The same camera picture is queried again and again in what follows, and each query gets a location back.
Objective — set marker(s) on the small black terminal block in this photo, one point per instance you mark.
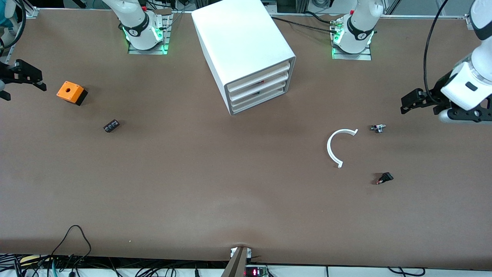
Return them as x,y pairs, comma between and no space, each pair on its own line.
111,126

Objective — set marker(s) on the brown post with bracket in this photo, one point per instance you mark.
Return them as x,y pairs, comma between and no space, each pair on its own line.
236,265

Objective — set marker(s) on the black rocker switch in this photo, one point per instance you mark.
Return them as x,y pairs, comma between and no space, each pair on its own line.
385,177

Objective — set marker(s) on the aluminium table edge rail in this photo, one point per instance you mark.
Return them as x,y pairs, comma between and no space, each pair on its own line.
403,16

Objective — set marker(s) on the orange button box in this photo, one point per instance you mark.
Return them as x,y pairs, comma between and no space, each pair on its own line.
69,91

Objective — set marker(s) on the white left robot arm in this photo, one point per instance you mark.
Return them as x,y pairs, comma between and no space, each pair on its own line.
357,27

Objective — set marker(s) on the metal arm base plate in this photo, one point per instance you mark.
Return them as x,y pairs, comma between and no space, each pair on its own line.
167,34
351,56

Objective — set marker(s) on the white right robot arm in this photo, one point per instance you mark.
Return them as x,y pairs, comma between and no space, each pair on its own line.
136,23

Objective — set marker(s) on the teal background object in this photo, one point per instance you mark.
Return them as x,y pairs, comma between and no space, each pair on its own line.
5,17

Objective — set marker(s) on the white curved plastic arc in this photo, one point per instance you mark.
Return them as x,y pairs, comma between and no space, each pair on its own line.
329,148

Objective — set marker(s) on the red LED display module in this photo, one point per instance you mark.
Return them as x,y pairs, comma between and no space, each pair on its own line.
255,272

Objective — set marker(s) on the aluminium corner profile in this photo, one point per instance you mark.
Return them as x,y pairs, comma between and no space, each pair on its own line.
469,21

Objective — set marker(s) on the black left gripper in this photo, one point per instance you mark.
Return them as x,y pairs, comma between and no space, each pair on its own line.
435,95

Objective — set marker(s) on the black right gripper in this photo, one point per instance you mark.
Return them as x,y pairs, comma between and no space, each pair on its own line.
11,74

